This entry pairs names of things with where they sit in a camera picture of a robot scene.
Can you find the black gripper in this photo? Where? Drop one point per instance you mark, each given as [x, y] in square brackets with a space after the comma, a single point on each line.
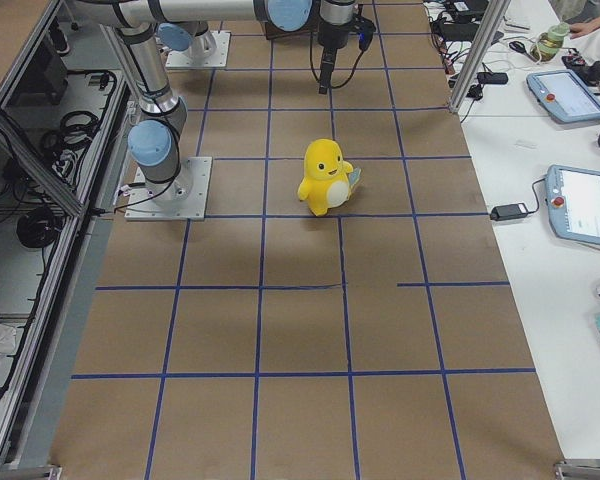
[331, 33]

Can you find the aluminium side frame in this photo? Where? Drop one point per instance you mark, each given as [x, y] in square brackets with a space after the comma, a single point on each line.
[62, 98]

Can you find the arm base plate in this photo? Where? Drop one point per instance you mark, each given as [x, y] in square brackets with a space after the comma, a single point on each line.
[184, 199]
[176, 61]

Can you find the black scissors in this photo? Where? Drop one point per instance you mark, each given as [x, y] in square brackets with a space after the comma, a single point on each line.
[518, 47]

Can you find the upper blue teach pendant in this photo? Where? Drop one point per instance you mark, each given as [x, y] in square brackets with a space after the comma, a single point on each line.
[564, 96]

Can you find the yellow plush toy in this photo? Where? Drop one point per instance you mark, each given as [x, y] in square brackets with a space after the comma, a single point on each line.
[329, 179]

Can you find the lower blue teach pendant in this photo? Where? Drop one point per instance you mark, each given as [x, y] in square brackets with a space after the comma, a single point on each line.
[573, 203]

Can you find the person hand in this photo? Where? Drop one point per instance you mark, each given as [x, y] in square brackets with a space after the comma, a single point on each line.
[581, 29]

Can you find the black power adapter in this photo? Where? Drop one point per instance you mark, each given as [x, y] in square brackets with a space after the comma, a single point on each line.
[508, 212]

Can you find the blue teach pendant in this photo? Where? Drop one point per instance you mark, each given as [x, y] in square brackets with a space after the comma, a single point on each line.
[564, 96]
[573, 203]

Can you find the aluminium frame post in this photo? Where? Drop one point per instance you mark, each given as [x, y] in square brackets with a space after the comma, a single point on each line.
[482, 41]

